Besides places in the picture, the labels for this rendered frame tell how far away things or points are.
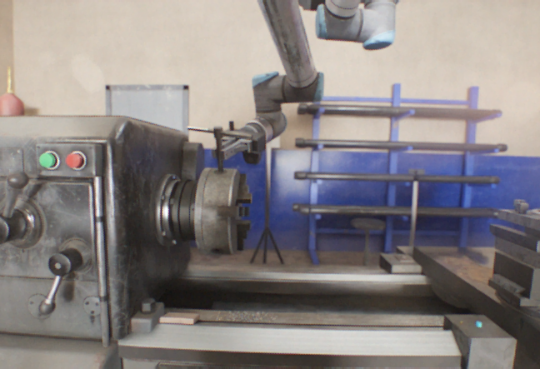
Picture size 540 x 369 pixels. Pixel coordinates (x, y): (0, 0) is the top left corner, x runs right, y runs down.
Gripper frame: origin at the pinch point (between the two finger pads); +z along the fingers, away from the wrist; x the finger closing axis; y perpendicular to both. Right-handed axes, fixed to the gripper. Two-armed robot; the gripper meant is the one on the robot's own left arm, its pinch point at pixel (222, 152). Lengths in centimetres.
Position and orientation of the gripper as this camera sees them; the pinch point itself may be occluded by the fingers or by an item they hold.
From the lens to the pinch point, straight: 80.7
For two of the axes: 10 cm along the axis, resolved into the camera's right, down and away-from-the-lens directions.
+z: -4.6, 4.1, -7.9
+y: -0.1, -8.9, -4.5
